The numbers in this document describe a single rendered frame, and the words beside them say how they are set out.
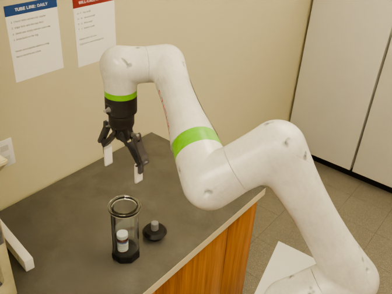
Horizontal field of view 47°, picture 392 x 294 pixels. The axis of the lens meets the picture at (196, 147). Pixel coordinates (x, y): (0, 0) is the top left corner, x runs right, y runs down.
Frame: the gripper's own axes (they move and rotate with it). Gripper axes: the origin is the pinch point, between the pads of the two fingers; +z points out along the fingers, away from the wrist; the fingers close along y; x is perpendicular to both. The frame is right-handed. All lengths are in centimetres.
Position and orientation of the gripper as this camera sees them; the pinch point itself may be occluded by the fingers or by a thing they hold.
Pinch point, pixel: (123, 170)
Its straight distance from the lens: 142.2
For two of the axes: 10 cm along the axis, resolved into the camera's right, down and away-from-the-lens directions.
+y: 7.8, 3.7, -5.1
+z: -0.6, 8.5, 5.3
